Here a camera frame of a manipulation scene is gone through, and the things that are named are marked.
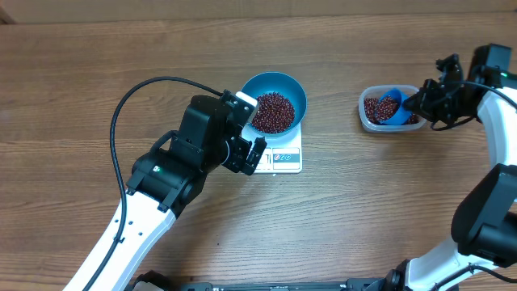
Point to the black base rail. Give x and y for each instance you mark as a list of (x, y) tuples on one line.
[(155, 281)]

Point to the blue plastic measuring scoop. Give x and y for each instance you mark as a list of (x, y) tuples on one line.
[(401, 115)]

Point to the red beans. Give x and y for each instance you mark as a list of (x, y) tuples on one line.
[(386, 108), (369, 109), (275, 113)]

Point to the teal metal bowl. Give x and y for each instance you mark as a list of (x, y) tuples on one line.
[(284, 84)]

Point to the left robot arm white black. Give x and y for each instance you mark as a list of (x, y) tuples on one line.
[(165, 180)]

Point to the red beans in bowl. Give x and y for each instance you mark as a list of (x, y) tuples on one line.
[(275, 113)]

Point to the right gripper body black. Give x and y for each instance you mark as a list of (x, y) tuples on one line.
[(445, 107)]

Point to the white digital kitchen scale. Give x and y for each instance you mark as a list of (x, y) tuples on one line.
[(283, 153)]

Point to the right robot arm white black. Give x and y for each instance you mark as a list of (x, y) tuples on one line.
[(483, 229)]

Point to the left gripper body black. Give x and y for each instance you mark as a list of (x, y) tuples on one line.
[(237, 155)]

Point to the clear plastic container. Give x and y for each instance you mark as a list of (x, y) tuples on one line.
[(413, 123)]

